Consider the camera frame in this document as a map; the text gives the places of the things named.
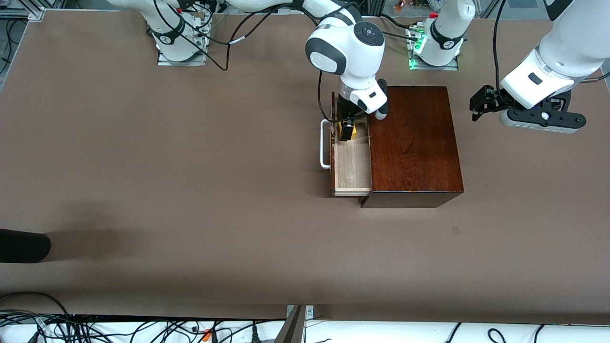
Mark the yellow cube block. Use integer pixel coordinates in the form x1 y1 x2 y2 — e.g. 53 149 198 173
338 121 359 142

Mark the wooden drawer with white handle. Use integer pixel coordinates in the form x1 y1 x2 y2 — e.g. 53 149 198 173
320 92 373 197

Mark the dark wooden drawer cabinet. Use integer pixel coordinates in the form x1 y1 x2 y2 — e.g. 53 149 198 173
360 86 465 209

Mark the black cylinder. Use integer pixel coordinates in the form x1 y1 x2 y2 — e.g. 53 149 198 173
0 229 51 263

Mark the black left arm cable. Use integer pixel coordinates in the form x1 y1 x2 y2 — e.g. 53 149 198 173
493 0 510 103

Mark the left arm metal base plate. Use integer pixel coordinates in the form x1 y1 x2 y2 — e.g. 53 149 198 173
407 24 459 71

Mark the black cable on table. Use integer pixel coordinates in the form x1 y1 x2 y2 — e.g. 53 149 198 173
381 14 416 40

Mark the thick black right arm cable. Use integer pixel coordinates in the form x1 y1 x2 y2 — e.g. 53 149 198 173
152 0 345 125

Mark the metal bracket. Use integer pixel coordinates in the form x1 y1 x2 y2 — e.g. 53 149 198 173
274 305 315 343

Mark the tangled black cable bundle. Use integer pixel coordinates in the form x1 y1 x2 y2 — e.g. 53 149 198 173
0 292 286 343

